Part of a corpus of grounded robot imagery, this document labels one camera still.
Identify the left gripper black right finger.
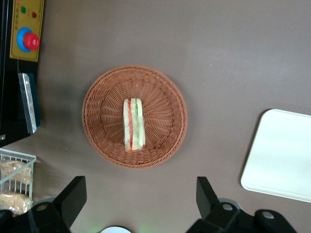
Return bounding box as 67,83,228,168
186,176,241,233

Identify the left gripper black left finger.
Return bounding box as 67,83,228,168
28,176,87,233

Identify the triangle sandwich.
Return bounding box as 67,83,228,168
123,97,146,153

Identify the cream plastic tray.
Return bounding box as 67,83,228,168
240,109,311,203

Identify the round brown wicker basket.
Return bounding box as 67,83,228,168
82,64,189,169

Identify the crumbly snack pack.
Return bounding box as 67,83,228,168
0,160,34,184
0,191,34,216

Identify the black control box yellow panel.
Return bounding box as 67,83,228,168
0,0,46,148

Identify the white wire basket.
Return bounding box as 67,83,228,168
0,148,37,216

